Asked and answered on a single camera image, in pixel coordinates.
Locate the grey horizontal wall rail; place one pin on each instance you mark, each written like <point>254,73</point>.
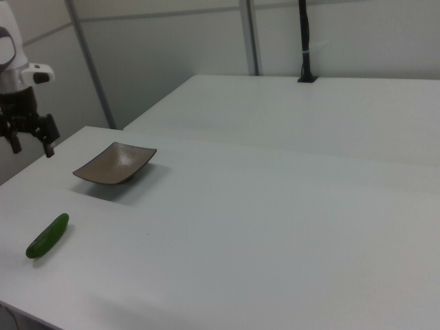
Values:
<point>161,14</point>

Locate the upright grey metal frame post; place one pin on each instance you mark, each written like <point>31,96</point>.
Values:
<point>249,38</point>

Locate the green cucumber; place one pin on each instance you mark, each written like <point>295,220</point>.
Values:
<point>48,237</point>

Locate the black pole with base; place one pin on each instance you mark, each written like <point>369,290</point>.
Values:
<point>304,41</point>

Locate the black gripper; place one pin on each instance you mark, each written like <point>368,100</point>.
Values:
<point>19,103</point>

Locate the square brown ceramic plate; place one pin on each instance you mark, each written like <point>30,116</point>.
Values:
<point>115,163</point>

